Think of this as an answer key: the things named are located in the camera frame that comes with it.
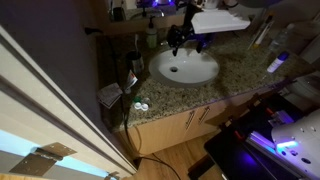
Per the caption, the brown bottle with orange cap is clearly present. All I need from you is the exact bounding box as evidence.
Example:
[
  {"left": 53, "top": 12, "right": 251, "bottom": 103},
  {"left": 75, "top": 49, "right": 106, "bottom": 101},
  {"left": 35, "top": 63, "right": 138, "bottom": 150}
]
[{"left": 263, "top": 9, "right": 278, "bottom": 28}]

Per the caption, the wood framed mirror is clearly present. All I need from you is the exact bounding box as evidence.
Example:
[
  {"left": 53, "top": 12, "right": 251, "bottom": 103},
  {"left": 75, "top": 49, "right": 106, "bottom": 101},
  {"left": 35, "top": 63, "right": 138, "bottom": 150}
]
[{"left": 106, "top": 0, "right": 188, "bottom": 34}]

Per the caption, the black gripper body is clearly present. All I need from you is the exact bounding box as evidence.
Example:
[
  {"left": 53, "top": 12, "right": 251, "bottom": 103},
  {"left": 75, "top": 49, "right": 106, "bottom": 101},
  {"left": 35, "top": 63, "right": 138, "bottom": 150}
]
[{"left": 181, "top": 26, "right": 205, "bottom": 44}]

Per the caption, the white yellow cream tube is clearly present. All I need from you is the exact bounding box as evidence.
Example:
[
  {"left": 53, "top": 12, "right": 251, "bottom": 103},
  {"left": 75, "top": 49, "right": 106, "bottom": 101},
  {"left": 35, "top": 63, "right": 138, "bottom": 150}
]
[{"left": 253, "top": 14, "right": 274, "bottom": 48}]

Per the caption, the wooden vanity cabinet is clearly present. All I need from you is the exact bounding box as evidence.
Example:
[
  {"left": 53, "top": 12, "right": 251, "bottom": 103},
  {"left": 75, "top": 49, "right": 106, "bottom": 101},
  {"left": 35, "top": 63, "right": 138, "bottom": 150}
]
[{"left": 116, "top": 89, "right": 264, "bottom": 158}]

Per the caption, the white oval sink basin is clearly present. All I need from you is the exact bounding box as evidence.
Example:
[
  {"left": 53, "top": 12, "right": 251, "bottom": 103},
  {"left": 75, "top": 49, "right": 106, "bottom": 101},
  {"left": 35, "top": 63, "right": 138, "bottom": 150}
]
[{"left": 148, "top": 48, "right": 220, "bottom": 88}]

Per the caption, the large metal door hinge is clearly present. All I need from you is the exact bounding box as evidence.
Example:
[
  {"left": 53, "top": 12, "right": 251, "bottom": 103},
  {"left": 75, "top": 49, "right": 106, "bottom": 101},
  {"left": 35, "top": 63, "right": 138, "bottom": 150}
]
[{"left": 9, "top": 142, "right": 78, "bottom": 177}]

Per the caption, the black wall plug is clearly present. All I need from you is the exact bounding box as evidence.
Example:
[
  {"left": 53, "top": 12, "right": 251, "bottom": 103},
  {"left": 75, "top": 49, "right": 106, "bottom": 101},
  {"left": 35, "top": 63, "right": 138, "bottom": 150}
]
[{"left": 84, "top": 27, "right": 104, "bottom": 36}]

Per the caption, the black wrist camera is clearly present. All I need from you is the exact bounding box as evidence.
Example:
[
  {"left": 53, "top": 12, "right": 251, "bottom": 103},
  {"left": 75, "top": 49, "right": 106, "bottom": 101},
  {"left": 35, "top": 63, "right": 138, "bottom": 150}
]
[{"left": 166, "top": 24, "right": 184, "bottom": 44}]

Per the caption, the white door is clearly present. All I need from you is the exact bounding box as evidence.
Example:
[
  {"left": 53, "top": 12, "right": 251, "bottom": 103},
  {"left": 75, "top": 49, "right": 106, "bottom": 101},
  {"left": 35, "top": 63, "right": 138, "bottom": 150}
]
[{"left": 0, "top": 24, "right": 138, "bottom": 180}]

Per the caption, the black power cable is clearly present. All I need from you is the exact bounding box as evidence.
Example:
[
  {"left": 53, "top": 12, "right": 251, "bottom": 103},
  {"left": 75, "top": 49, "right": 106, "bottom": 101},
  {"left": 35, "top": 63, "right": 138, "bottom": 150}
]
[{"left": 121, "top": 76, "right": 183, "bottom": 180}]

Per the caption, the white red toothpaste tube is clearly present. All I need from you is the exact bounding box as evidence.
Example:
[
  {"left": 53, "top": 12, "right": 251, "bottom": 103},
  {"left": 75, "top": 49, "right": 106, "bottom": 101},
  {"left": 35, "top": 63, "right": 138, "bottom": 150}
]
[{"left": 123, "top": 69, "right": 139, "bottom": 95}]

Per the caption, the white toothbrush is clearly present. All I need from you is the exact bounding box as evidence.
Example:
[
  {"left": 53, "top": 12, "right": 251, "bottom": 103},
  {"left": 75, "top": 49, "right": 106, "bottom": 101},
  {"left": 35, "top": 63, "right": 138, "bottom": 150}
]
[{"left": 133, "top": 33, "right": 140, "bottom": 54}]

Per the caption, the metal cup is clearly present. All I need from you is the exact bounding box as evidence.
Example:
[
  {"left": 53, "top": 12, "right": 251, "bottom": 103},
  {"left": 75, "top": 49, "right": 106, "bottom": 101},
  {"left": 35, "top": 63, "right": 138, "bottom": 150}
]
[{"left": 126, "top": 50, "right": 145, "bottom": 75}]

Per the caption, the white contact lens case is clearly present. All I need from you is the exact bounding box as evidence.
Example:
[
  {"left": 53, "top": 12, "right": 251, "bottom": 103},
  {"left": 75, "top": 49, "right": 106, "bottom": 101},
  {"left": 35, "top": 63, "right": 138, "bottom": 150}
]
[{"left": 133, "top": 101, "right": 150, "bottom": 112}]

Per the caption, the clear plastic bottle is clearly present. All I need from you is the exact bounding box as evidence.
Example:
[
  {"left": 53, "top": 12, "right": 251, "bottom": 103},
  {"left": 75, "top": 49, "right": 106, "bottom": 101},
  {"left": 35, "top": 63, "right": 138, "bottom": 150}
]
[{"left": 268, "top": 23, "right": 296, "bottom": 54}]

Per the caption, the clear soap dispenser bottle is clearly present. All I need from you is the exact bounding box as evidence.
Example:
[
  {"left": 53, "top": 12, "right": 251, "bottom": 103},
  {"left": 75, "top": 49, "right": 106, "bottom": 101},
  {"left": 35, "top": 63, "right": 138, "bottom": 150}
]
[{"left": 145, "top": 15, "right": 158, "bottom": 49}]

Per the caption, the black robot mount platform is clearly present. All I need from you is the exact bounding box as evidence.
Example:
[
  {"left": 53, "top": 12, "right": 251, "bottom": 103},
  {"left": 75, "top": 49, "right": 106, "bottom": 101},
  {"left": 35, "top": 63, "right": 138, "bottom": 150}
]
[{"left": 188, "top": 91, "right": 311, "bottom": 180}]

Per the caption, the small metal door hinge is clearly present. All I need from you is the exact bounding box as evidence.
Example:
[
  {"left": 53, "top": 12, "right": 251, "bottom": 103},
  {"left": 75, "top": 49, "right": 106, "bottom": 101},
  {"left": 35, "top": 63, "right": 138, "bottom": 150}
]
[{"left": 104, "top": 171, "right": 120, "bottom": 180}]

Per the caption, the metal cabinet door handle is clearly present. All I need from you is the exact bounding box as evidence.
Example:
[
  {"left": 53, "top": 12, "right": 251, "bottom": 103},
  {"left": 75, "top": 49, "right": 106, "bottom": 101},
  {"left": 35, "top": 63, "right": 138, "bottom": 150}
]
[
  {"left": 198, "top": 105, "right": 212, "bottom": 125},
  {"left": 185, "top": 109, "right": 196, "bottom": 131}
]

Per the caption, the white folded cloth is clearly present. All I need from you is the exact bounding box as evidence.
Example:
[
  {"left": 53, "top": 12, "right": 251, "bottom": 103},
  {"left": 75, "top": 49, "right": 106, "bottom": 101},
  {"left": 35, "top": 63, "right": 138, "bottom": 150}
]
[{"left": 97, "top": 82, "right": 124, "bottom": 109}]

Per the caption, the white bottle with blue cap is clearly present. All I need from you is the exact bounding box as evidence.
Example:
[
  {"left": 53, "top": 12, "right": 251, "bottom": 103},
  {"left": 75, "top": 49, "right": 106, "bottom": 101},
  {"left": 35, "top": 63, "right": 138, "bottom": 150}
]
[{"left": 266, "top": 51, "right": 290, "bottom": 74}]

